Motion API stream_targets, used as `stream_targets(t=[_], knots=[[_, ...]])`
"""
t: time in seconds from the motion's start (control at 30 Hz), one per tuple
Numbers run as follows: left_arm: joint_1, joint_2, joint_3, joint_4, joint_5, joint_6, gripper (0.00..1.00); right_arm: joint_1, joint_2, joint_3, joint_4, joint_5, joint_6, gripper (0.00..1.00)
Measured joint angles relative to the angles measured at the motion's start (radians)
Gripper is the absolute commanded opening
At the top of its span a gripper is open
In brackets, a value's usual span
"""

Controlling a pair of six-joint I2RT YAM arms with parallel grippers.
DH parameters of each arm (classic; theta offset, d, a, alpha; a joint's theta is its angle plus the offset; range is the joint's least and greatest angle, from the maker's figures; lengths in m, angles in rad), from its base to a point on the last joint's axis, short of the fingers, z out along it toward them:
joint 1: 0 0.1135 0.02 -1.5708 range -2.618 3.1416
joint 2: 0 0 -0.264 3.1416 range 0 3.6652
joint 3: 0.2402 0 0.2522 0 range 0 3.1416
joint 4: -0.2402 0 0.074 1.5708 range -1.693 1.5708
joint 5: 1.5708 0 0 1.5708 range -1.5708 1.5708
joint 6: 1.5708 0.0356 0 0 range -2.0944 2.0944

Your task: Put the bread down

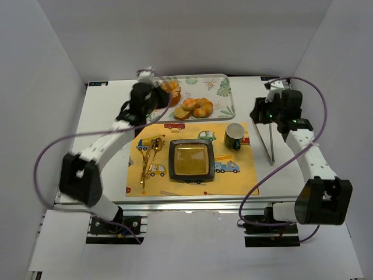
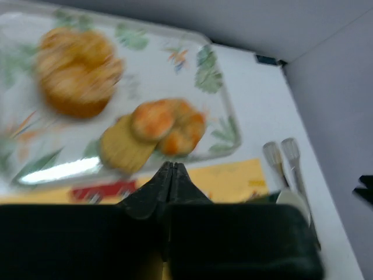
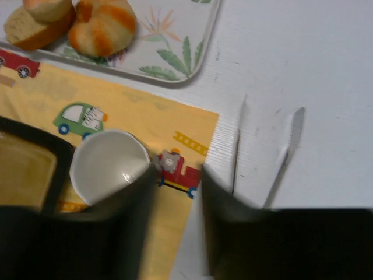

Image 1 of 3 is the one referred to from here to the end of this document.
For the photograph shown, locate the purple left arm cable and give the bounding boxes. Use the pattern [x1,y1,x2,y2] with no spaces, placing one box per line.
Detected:
[34,69,173,205]

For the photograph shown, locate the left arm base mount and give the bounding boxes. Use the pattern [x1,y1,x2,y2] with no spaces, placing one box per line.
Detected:
[89,216,147,236]

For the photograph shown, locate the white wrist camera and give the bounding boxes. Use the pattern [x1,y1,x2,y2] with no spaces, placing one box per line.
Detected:
[136,66,154,86]
[265,80,284,103]

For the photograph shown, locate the metal serving tongs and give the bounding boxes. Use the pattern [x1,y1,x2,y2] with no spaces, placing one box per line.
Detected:
[254,124,275,166]

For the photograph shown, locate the sliced bread piece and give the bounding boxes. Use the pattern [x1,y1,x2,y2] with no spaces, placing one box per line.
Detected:
[173,106,193,121]

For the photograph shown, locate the floral serving tray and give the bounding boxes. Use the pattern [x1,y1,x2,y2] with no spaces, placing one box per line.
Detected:
[147,74,236,123]

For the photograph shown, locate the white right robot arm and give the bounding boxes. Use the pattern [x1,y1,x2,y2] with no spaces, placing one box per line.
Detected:
[250,90,353,225]

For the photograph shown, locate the gold knife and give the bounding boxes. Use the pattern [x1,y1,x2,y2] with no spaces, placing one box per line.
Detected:
[140,139,156,188]

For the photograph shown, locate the twisted ring bread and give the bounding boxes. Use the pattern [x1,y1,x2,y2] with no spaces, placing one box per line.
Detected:
[193,98,214,118]

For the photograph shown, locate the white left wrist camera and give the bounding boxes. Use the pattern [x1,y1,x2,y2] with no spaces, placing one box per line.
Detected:
[136,66,154,86]

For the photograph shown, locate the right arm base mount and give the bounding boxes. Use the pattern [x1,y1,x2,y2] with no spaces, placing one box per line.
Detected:
[237,206,300,248]

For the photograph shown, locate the gold fork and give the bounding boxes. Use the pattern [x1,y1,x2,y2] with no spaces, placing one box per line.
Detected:
[140,149,150,188]

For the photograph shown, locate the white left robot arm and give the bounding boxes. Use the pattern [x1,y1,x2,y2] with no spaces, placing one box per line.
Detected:
[59,82,173,226]

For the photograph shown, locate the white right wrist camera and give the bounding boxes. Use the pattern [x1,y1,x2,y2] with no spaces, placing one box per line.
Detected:
[265,80,284,103]

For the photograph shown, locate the gold spoon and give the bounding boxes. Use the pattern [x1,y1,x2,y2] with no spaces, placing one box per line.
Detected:
[145,137,163,179]

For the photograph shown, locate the small round bun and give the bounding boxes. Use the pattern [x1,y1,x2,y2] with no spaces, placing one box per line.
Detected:
[182,98,196,111]

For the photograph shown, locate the green mug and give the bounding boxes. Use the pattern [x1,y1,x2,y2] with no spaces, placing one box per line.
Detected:
[224,123,245,151]

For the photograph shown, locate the sugar-topped round cake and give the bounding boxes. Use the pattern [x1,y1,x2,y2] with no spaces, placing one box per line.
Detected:
[160,80,181,107]

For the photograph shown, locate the dark square plate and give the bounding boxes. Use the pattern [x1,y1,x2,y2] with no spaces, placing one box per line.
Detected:
[168,139,214,184]

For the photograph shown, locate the yellow vehicle-print placemat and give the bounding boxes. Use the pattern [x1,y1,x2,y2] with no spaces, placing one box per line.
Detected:
[126,122,257,197]

